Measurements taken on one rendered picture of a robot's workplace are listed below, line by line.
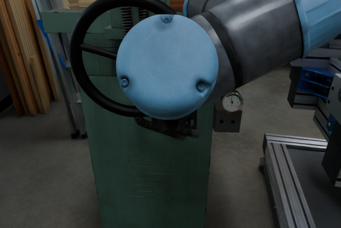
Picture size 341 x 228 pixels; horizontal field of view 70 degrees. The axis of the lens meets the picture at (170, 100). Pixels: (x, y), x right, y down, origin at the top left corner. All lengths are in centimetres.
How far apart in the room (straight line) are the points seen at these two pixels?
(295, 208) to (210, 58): 95
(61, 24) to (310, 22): 69
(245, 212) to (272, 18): 117
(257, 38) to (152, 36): 8
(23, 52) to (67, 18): 140
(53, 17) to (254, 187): 121
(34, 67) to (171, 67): 202
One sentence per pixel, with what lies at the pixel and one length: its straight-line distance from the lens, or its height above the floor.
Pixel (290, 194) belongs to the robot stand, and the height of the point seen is 23.
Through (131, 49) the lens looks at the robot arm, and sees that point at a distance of 17.
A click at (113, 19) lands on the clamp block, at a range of 65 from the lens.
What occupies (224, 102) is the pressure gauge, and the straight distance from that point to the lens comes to 73.
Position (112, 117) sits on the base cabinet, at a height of 56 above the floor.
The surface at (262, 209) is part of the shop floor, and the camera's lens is 135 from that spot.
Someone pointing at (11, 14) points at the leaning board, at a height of 79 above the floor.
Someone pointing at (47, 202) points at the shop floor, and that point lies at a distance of 145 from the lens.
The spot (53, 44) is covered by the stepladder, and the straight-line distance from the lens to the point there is 164.
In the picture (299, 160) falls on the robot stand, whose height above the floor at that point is 21.
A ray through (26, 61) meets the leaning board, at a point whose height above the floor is 45.
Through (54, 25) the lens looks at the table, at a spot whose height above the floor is 86.
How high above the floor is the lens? 96
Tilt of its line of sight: 25 degrees down
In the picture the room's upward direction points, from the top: straight up
